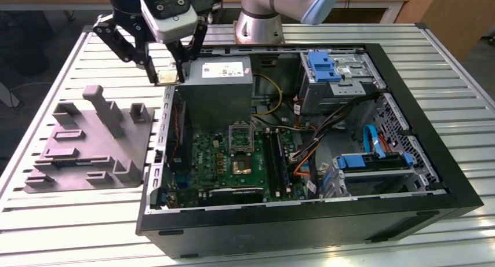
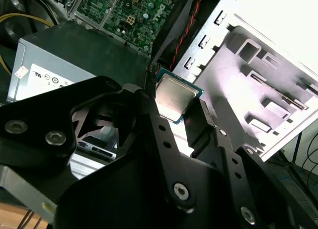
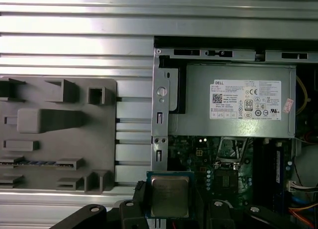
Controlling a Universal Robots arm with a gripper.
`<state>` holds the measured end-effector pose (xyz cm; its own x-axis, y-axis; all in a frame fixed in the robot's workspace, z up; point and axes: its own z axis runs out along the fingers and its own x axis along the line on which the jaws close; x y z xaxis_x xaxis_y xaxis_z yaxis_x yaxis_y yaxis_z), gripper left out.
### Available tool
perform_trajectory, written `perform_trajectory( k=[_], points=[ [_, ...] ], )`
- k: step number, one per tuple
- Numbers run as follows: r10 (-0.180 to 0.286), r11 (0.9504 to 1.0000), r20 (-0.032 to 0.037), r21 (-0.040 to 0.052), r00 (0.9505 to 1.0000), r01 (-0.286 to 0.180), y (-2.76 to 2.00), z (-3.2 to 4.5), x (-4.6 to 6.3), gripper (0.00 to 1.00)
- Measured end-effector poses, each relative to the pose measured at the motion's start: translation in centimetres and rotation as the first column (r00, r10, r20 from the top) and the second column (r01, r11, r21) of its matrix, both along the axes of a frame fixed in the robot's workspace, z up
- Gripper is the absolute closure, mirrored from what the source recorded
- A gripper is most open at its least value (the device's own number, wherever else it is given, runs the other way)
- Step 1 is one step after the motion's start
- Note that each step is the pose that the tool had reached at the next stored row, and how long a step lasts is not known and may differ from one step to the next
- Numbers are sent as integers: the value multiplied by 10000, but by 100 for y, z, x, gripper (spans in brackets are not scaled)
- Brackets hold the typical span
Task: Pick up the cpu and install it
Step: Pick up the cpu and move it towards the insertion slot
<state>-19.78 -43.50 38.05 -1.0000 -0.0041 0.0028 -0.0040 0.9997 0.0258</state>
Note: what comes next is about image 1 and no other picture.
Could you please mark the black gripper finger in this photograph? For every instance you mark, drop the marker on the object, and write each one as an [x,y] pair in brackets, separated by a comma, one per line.
[196,38]
[127,47]

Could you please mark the silver CPU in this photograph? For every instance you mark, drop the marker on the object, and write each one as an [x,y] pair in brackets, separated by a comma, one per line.
[168,77]

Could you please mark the CPU socket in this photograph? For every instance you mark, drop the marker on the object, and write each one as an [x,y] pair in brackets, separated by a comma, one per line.
[243,166]

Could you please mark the grey power supply unit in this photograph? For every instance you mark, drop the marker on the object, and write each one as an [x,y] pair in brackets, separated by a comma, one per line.
[212,99]

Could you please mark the black case fan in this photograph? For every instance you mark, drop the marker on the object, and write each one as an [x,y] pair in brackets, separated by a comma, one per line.
[181,125]

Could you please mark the grey parts rack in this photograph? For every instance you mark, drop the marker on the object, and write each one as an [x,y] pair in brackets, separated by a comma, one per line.
[88,133]

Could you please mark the blue drive carrier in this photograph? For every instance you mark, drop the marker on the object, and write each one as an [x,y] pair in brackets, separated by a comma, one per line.
[320,67]

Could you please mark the silver drive cage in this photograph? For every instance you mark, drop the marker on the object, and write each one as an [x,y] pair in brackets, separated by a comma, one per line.
[348,89]

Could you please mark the green motherboard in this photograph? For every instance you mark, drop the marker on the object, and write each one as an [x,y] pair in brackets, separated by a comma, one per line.
[208,162]

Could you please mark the black RAM slot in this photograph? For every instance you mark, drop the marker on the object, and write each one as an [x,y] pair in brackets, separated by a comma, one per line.
[269,151]
[280,151]
[273,151]

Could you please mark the blue video port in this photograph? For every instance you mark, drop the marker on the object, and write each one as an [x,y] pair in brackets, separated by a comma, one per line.
[181,181]

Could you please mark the black graphics card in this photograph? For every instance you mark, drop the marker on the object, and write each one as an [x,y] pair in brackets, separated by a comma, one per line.
[235,193]

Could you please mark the hard disk in blue carrier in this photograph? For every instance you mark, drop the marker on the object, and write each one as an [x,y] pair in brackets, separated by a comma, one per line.
[353,161]

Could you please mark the silver disk bay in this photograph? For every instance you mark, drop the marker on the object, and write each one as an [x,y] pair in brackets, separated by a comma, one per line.
[371,174]

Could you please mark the wooden cabinet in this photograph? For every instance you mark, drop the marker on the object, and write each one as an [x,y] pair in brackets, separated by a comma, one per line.
[456,18]

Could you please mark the black PC case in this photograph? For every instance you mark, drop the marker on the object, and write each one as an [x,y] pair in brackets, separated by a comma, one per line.
[309,229]

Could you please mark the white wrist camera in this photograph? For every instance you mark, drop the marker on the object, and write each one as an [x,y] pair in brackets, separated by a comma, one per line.
[173,21]

